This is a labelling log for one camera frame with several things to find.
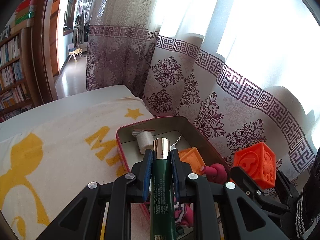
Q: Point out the clothes rack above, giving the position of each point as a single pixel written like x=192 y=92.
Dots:
x=81 y=22

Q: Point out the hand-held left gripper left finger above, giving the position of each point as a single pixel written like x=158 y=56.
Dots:
x=147 y=170

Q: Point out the sheer purple patterned curtain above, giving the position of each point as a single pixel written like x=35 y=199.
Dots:
x=112 y=55

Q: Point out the cream purple patterned curtain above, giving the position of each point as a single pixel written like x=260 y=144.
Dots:
x=200 y=92

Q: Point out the wooden door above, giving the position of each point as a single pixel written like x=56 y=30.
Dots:
x=54 y=35

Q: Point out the wooden door frame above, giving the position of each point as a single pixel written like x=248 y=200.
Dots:
x=43 y=55

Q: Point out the green tube with shiny cap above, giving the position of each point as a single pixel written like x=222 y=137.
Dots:
x=161 y=180

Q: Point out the red metal tin box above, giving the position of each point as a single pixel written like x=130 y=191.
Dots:
x=122 y=152

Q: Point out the rows of shelved books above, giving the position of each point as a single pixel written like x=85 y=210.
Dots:
x=11 y=62

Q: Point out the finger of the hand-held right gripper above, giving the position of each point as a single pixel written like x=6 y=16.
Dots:
x=245 y=182
x=286 y=185

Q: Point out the green box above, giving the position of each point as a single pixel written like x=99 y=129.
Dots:
x=25 y=20

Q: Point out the metal spoon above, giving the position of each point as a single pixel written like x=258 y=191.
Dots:
x=176 y=142

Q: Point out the red-orange embossed cube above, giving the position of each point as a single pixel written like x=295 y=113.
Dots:
x=255 y=162

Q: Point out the pink white zebra toy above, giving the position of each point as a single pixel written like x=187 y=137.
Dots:
x=181 y=212

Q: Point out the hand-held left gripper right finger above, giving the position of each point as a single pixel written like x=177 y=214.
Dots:
x=175 y=172

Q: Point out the small chair with yellow cloth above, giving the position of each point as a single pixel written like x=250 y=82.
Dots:
x=75 y=52

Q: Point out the pink plastic item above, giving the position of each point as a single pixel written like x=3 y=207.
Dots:
x=190 y=215

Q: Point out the light orange embossed cube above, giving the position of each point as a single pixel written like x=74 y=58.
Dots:
x=191 y=158

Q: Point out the white and yellow towel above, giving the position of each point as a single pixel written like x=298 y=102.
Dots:
x=62 y=142

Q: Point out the wooden bookshelf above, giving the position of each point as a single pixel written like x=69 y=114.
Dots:
x=27 y=67

